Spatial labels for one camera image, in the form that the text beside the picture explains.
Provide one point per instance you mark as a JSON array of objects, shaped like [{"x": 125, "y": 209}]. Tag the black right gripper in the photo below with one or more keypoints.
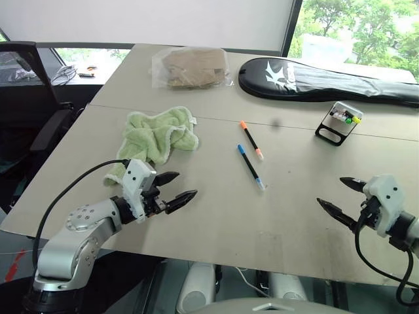
[{"x": 369, "y": 216}]

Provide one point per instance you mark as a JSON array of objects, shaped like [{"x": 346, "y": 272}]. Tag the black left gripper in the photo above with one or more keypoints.
[{"x": 152, "y": 202}]

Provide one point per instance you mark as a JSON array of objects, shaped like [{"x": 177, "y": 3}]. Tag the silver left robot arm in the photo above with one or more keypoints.
[{"x": 70, "y": 242}]

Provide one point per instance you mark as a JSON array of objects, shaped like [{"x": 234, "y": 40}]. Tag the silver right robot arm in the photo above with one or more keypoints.
[{"x": 407, "y": 230}]

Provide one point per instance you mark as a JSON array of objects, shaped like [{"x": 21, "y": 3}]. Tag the marker set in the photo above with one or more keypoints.
[{"x": 330, "y": 131}]

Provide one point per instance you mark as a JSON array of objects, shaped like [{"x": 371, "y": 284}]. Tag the green plastic object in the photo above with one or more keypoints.
[{"x": 349, "y": 121}]

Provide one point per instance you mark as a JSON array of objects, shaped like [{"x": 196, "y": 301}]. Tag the yellow plastic object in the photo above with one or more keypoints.
[{"x": 357, "y": 120}]

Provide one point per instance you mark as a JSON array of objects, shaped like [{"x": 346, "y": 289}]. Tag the blue-capped black pen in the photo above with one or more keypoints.
[{"x": 250, "y": 167}]

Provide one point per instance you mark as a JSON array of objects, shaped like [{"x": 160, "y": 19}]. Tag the orange-capped black pen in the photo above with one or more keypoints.
[{"x": 251, "y": 139}]

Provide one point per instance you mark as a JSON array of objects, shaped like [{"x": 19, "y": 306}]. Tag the green terry towel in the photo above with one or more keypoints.
[{"x": 147, "y": 137}]

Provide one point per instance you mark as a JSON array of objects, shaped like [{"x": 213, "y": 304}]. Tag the black racket bag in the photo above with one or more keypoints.
[{"x": 314, "y": 83}]

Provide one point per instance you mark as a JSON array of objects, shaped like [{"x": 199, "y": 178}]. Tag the plastic bag of brown cardboard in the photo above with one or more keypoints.
[{"x": 193, "y": 67}]

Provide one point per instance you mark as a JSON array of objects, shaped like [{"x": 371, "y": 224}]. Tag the grey robot torso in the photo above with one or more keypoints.
[{"x": 268, "y": 308}]

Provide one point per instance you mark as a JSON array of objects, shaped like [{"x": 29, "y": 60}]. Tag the small dark flat gadget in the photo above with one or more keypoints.
[{"x": 86, "y": 75}]

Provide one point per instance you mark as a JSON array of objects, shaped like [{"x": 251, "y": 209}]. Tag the small orange object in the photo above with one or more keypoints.
[{"x": 92, "y": 67}]

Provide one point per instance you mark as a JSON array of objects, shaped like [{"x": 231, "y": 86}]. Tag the black office chair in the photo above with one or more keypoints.
[{"x": 39, "y": 108}]

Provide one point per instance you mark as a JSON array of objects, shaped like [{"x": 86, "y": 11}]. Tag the red floor tape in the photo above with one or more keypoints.
[{"x": 14, "y": 266}]

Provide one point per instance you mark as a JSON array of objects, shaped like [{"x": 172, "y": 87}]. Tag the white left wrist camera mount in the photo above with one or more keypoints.
[{"x": 135, "y": 178}]

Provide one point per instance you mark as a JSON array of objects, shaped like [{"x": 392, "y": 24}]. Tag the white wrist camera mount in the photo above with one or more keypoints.
[
  {"x": 135, "y": 178},
  {"x": 388, "y": 199}
]

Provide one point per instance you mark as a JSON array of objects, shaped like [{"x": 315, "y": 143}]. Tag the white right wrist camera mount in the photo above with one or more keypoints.
[{"x": 388, "y": 199}]

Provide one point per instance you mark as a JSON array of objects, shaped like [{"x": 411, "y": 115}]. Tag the black window frame post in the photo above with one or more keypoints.
[{"x": 291, "y": 26}]

